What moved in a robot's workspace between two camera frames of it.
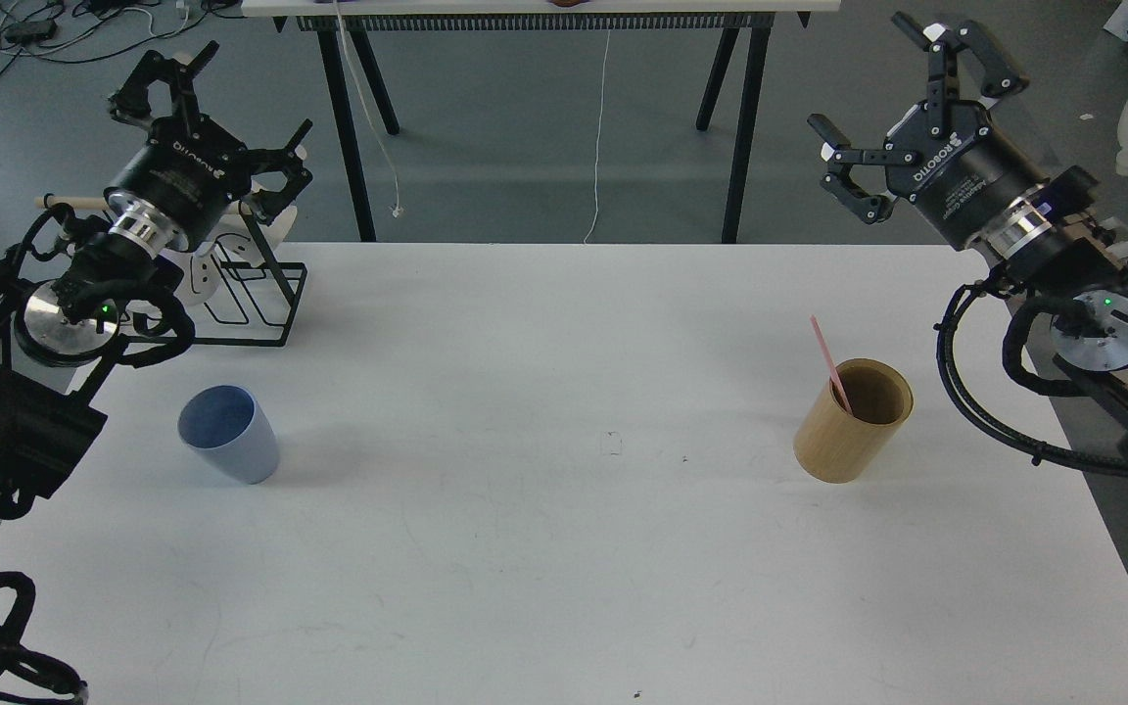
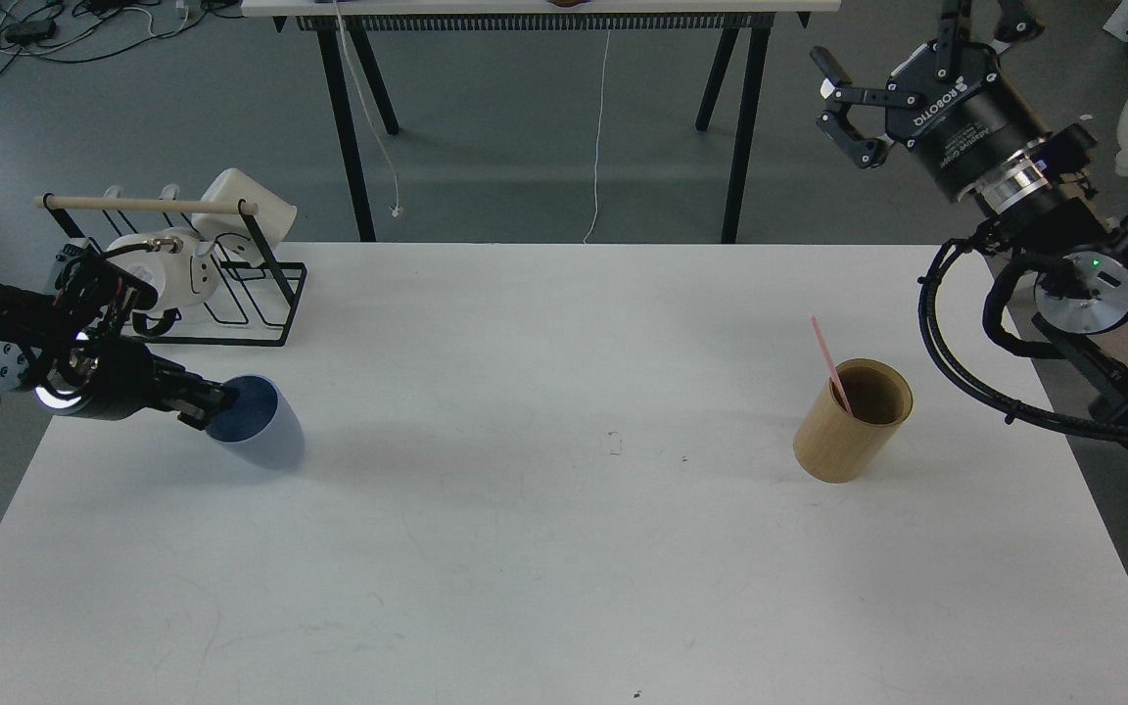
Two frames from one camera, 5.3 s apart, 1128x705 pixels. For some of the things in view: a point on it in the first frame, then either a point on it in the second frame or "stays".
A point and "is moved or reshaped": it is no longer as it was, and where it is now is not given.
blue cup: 226,426 is moved or reshaped
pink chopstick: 832,367 stays
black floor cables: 45,29 stays
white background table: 357,19 stays
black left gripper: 176,190 to 110,378
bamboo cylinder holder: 834,446 stays
